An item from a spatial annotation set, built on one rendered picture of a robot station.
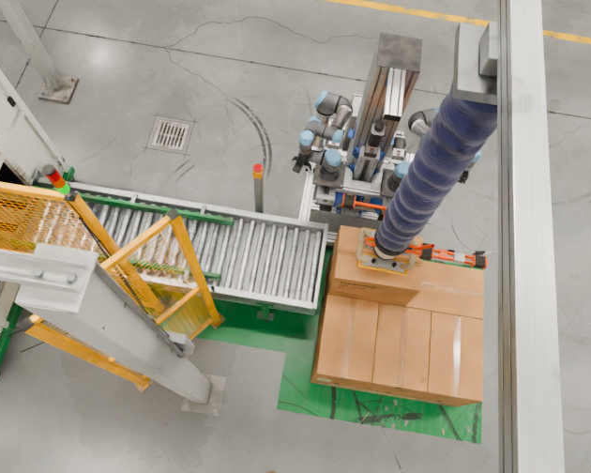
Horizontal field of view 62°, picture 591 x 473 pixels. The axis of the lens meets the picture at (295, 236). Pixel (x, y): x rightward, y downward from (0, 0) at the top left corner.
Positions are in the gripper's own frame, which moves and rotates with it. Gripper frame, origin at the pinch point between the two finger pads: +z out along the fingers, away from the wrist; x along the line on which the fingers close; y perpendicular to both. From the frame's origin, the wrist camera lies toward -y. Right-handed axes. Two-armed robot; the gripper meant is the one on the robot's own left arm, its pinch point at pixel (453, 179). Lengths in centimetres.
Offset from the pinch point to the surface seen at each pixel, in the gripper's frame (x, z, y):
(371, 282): -34, 58, 55
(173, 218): -146, -58, 81
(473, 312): 51, 98, 51
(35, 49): -351, 92, -121
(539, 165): -27, -153, 88
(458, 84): -44, -135, 49
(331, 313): -55, 98, 71
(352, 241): -51, 58, 28
